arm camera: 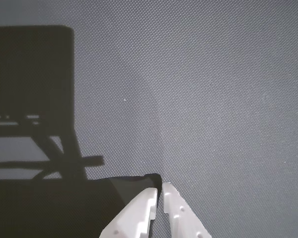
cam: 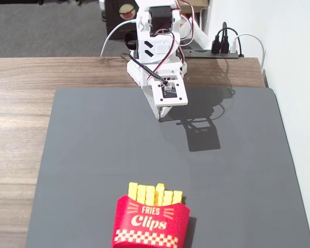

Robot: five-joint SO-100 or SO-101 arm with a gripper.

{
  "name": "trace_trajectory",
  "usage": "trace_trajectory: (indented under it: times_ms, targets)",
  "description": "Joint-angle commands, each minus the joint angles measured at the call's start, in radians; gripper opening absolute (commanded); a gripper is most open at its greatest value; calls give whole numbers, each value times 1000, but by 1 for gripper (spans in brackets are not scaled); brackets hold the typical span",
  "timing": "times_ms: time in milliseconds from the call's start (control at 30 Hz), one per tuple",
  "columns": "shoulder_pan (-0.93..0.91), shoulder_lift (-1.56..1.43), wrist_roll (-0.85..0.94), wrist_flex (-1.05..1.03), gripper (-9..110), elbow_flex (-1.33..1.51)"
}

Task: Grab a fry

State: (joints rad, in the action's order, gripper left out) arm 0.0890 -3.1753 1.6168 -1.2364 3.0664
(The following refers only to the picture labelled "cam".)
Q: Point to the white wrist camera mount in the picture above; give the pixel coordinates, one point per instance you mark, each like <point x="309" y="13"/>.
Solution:
<point x="175" y="96"/>

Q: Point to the red fries clips box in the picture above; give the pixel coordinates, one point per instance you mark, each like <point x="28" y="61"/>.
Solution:
<point x="149" y="227"/>

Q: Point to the grey mat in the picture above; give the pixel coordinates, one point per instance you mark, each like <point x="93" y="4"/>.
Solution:
<point x="170" y="155"/>

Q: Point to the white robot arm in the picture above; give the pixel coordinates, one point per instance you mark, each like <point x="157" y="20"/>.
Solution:
<point x="157" y="49"/>

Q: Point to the metallic chair leg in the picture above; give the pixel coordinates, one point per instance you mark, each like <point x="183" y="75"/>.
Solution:
<point x="102" y="10"/>

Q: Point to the black power strip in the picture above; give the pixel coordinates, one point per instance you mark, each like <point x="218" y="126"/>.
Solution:
<point x="204" y="54"/>

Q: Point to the yellow plastic fry clip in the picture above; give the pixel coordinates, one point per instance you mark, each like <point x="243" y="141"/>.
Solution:
<point x="159" y="193"/>
<point x="150" y="195"/>
<point x="168" y="198"/>
<point x="141" y="193"/>
<point x="177" y="197"/>
<point x="132" y="191"/>

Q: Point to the dark box with round logo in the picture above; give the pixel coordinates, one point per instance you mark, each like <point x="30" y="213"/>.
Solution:
<point x="115" y="15"/>

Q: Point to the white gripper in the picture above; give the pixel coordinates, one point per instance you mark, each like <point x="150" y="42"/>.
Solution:
<point x="153" y="104"/>

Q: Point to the white paper bag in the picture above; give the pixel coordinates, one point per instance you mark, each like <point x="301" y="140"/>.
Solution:
<point x="199" y="33"/>

